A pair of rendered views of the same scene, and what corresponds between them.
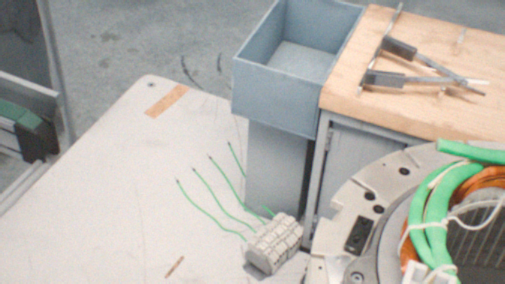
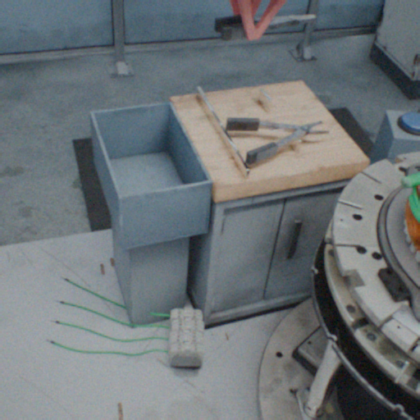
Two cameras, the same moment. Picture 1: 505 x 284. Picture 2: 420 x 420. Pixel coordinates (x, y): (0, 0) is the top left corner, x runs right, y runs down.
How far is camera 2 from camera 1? 0.33 m
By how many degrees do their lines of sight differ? 32
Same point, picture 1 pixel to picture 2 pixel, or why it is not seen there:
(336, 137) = (227, 220)
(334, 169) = (226, 248)
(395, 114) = (282, 177)
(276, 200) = (163, 302)
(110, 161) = not seen: outside the picture
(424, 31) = (230, 102)
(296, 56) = (123, 170)
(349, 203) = (358, 265)
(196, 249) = (125, 389)
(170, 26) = not seen: outside the picture
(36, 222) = not seen: outside the picture
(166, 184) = (43, 351)
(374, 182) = (352, 237)
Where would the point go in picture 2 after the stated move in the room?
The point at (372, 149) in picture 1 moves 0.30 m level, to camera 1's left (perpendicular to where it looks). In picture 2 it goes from (258, 215) to (38, 341)
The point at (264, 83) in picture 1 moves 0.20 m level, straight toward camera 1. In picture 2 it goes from (155, 206) to (278, 328)
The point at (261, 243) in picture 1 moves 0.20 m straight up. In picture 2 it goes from (182, 344) to (189, 244)
